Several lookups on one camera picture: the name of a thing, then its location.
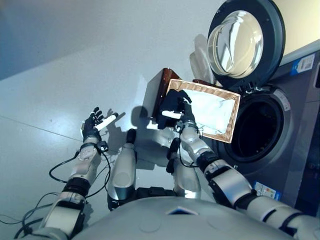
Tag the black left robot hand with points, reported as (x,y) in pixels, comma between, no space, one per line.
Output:
(90,127)

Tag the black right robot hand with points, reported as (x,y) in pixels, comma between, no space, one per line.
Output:
(187,113)

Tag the dark navy garment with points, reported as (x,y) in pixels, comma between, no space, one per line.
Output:
(170,102)

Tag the white basket liner cloth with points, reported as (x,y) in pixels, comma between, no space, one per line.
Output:
(215,110)

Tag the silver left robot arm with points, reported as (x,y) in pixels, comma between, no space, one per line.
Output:
(82,165)

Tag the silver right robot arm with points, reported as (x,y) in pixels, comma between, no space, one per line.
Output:
(225,180)

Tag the grey front-load washing machine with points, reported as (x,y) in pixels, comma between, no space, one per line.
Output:
(295,120)

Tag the washing machine glass door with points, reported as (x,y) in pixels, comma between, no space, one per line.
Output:
(272,32)

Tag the glossy brown stand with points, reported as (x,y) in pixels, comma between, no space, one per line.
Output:
(165,77)

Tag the wicker laundry basket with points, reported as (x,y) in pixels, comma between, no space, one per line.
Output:
(232,117)

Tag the silver left robot leg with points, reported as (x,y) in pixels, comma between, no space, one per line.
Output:
(125,175)

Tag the silver robot leg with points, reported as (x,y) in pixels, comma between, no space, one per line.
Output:
(185,180)
(125,175)

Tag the silver right robot leg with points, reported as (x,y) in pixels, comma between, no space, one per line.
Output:
(185,180)

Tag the blue white chest emblem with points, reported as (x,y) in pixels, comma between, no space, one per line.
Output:
(183,211)

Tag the grey robot torso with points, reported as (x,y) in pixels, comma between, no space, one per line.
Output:
(150,220)

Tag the blue energy label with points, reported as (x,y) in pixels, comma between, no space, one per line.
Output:
(266,191)

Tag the small blue washer sticker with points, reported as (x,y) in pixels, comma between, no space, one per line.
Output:
(302,64)

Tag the dark glossy vented appliance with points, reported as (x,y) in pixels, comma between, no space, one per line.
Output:
(310,162)

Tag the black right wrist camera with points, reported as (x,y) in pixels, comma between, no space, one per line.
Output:
(178,126)

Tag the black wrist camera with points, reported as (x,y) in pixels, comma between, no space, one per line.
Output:
(103,146)
(178,126)

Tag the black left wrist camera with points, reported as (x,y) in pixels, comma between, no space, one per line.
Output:
(103,146)

